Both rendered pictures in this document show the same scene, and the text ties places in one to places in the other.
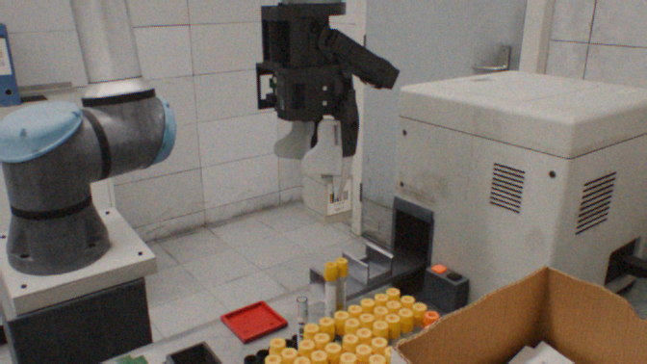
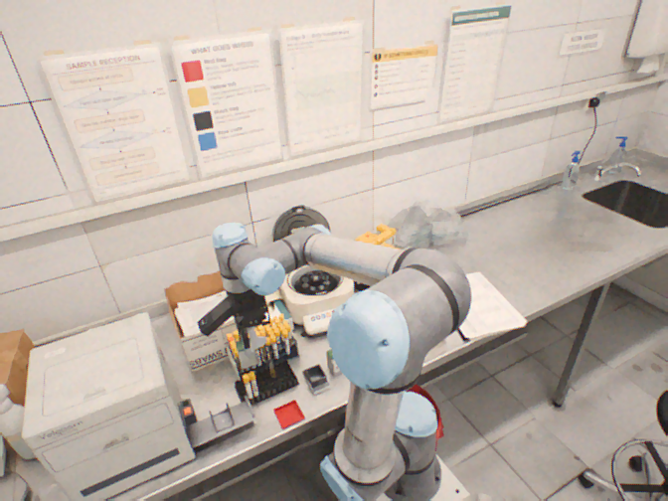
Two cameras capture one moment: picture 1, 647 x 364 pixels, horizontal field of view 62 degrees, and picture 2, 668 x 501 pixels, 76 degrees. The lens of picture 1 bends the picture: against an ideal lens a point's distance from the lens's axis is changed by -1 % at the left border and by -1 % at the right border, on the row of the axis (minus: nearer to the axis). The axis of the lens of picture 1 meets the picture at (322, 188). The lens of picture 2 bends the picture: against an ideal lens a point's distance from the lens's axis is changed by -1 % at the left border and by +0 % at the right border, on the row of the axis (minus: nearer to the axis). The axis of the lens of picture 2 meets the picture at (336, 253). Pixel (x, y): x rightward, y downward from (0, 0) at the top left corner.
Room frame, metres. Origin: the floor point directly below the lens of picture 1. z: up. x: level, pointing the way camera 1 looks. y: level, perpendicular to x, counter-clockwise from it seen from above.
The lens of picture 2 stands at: (1.34, 0.39, 1.91)
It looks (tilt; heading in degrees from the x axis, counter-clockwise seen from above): 34 degrees down; 191
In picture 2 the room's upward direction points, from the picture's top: 3 degrees counter-clockwise
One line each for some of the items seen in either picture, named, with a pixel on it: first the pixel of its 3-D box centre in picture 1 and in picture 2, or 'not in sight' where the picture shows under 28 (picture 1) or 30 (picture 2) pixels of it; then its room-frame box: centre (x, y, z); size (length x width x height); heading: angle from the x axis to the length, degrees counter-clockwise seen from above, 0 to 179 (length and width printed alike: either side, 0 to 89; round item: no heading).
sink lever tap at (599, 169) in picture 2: not in sight; (622, 170); (-0.99, 1.50, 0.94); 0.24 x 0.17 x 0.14; 37
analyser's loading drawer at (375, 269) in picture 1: (377, 264); (214, 423); (0.71, -0.08, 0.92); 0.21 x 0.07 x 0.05; 127
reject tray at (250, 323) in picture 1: (253, 321); (288, 414); (0.63, 0.09, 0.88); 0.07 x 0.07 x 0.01; 37
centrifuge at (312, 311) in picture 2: not in sight; (318, 293); (0.17, 0.09, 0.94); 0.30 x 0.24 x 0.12; 28
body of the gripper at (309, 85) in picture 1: (306, 61); (247, 303); (0.59, 0.02, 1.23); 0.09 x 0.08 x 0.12; 123
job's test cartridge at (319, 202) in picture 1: (327, 191); (246, 352); (0.60, -0.01, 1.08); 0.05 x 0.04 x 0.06; 33
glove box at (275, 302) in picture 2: not in sight; (267, 306); (0.25, -0.07, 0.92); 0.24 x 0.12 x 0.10; 37
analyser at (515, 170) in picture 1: (517, 189); (120, 403); (0.76, -0.29, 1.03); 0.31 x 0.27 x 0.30; 127
